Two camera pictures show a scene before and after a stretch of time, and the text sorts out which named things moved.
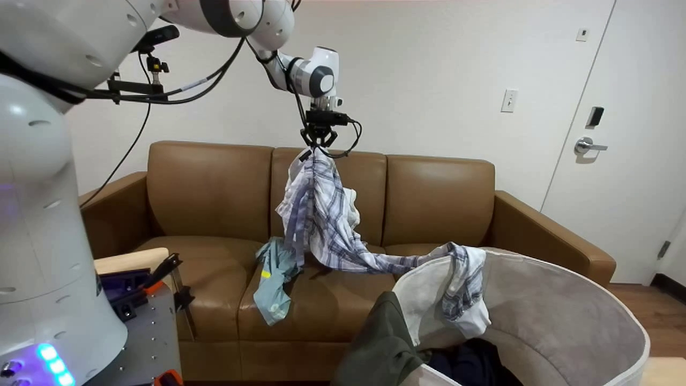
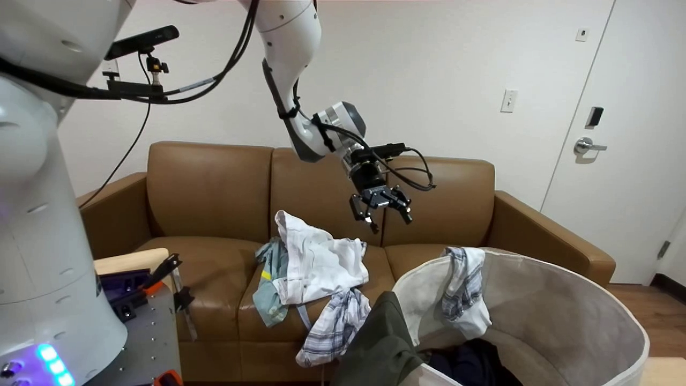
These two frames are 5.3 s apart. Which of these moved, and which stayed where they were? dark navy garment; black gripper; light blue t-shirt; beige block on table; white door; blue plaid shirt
Moved: black gripper; blue plaid shirt
Stayed: white door; beige block on table; dark navy garment; light blue t-shirt
